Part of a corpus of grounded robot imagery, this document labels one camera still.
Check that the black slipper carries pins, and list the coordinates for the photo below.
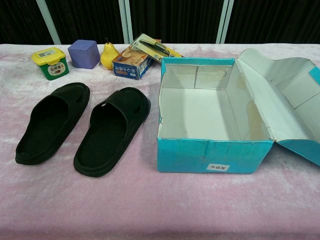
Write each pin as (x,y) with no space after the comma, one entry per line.
(72,92)
(130,100)

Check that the blue and orange snack box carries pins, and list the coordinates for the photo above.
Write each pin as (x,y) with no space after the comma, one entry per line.
(130,66)

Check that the teal cardboard shoe box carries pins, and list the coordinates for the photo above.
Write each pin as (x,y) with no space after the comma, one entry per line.
(212,155)

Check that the razor in yellow blister pack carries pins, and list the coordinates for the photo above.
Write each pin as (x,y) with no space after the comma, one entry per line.
(150,45)

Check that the yellow pear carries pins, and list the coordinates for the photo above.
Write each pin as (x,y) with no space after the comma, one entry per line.
(109,56)

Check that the purple foam cube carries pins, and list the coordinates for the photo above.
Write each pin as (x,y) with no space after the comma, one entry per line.
(82,53)

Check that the pink plush table cloth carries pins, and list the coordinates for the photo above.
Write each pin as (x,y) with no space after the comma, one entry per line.
(100,205)

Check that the green tub with yellow lid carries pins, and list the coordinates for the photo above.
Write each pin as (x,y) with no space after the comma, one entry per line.
(53,71)

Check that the white partition frame post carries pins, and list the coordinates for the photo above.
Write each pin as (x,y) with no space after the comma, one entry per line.
(125,22)
(225,22)
(48,22)

